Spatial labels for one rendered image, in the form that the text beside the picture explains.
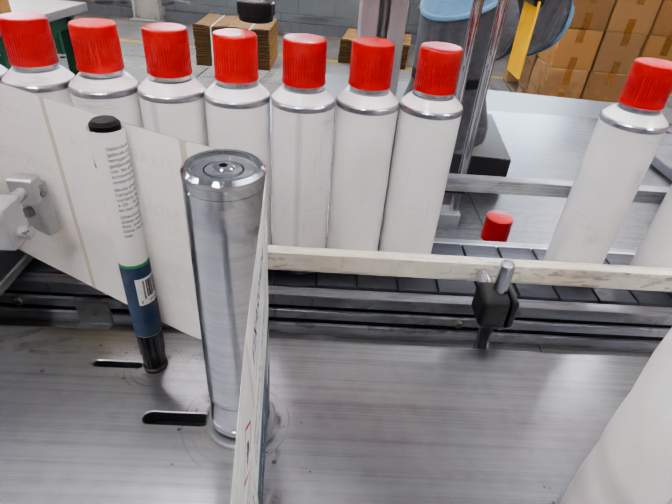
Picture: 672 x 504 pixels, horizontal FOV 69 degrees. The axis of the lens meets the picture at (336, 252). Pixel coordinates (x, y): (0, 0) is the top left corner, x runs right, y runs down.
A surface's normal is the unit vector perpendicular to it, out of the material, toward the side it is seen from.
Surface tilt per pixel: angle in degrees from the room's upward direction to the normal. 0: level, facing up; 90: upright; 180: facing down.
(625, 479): 90
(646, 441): 92
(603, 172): 90
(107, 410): 0
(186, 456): 0
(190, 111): 90
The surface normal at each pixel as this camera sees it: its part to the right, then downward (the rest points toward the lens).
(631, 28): -0.08, 0.60
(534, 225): 0.07, -0.81
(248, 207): 0.65, 0.47
